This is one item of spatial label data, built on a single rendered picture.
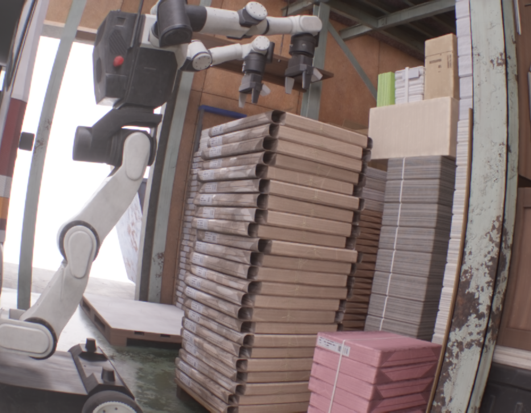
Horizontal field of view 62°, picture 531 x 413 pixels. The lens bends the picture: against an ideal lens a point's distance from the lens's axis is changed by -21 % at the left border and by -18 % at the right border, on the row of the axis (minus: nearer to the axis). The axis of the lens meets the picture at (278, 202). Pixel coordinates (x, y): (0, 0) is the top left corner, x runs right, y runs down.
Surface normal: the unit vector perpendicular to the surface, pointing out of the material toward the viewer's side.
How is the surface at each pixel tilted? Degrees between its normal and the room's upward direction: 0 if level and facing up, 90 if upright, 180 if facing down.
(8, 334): 90
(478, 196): 90
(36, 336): 90
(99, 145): 113
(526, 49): 90
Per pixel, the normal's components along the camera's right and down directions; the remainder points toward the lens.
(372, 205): 0.53, -0.04
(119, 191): 0.16, 0.28
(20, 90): 0.77, -0.21
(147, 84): 0.50, 0.19
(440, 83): -0.85, -0.15
